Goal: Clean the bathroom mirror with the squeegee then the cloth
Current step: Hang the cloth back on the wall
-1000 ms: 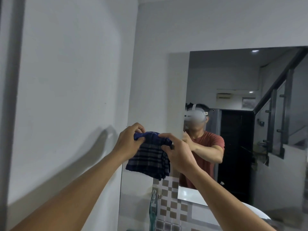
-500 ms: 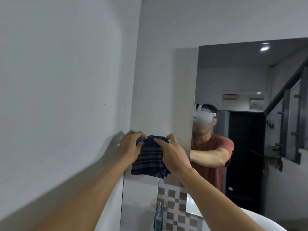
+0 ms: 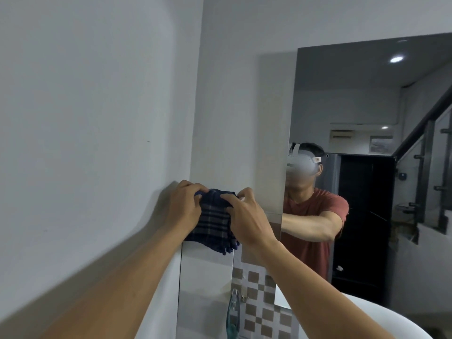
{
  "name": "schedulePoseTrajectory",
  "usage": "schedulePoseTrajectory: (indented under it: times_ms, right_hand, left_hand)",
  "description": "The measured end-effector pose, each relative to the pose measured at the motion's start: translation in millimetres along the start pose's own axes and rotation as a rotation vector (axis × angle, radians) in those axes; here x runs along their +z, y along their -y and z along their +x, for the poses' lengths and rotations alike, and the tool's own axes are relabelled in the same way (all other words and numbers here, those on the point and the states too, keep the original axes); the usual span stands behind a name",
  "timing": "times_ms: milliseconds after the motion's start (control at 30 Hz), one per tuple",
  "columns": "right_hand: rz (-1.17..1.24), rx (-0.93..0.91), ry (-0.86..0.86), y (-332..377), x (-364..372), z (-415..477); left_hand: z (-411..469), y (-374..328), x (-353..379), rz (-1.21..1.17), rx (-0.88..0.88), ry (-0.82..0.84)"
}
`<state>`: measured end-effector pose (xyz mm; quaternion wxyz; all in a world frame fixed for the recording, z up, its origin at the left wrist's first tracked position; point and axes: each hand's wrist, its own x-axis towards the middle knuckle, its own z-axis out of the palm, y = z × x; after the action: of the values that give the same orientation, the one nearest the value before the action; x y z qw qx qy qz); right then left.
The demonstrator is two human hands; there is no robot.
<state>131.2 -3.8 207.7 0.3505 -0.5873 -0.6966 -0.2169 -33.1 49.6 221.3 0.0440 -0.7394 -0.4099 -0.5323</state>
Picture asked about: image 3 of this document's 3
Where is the person's left hand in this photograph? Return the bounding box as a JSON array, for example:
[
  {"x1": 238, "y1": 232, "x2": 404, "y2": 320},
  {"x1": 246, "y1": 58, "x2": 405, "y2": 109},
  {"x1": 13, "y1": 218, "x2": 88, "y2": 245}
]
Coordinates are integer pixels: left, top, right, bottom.
[{"x1": 165, "y1": 180, "x2": 210, "y2": 241}]

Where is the person's right hand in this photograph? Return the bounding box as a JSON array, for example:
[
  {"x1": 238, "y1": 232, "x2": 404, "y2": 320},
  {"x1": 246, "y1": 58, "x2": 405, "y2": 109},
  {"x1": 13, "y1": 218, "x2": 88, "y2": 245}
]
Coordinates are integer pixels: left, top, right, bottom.
[{"x1": 220, "y1": 187, "x2": 278, "y2": 250}]

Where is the blue plaid cloth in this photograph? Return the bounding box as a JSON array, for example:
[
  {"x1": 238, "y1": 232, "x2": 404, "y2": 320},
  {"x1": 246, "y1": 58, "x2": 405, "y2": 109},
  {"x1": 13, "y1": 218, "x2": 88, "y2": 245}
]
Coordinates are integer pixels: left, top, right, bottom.
[{"x1": 184, "y1": 189, "x2": 241, "y2": 255}]

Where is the person's left forearm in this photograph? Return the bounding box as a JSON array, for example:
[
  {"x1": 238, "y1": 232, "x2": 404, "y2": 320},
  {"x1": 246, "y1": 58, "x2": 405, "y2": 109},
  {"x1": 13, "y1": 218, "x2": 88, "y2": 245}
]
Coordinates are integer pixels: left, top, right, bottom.
[{"x1": 39, "y1": 226, "x2": 189, "y2": 339}]

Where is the person's right forearm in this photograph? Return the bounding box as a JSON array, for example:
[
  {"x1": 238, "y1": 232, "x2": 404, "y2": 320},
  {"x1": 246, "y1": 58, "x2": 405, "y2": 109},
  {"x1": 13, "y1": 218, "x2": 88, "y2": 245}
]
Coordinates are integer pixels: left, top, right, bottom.
[{"x1": 247, "y1": 239, "x2": 396, "y2": 339}]

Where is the blue translucent plastic holder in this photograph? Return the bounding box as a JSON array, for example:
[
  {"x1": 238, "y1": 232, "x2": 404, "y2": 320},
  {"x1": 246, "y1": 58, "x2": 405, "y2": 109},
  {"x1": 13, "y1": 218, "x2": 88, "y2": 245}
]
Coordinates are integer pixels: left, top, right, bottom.
[{"x1": 226, "y1": 289, "x2": 242, "y2": 339}]

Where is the white sink basin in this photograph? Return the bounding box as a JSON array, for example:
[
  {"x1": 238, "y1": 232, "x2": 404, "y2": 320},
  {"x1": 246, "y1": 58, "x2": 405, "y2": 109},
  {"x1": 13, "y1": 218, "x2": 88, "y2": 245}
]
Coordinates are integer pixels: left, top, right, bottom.
[{"x1": 274, "y1": 285, "x2": 434, "y2": 339}]

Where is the wall mirror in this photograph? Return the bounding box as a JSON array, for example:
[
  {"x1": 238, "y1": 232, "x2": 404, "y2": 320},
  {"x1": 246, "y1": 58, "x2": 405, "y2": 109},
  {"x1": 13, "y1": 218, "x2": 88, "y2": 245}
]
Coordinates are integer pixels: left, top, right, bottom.
[{"x1": 254, "y1": 32, "x2": 452, "y2": 323}]

